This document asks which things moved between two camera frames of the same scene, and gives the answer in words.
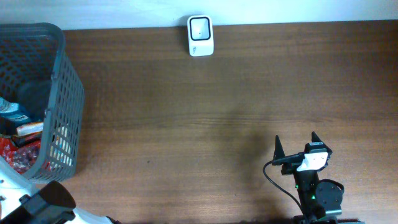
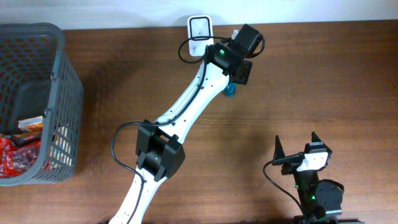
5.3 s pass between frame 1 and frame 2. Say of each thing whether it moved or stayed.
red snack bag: stayed
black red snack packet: stayed
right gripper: stayed
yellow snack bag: stayed
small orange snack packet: moved
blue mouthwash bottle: moved
